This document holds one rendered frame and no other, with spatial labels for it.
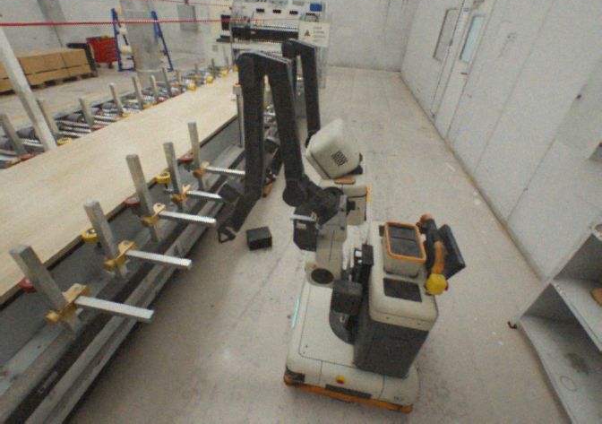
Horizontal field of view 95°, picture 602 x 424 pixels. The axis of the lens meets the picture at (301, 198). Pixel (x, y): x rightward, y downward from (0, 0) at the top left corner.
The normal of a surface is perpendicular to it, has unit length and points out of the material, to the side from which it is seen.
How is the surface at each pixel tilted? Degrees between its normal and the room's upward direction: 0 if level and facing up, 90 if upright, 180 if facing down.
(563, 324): 0
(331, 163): 90
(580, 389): 0
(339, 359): 0
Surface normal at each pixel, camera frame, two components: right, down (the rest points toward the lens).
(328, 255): -0.18, 0.54
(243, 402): 0.06, -0.83
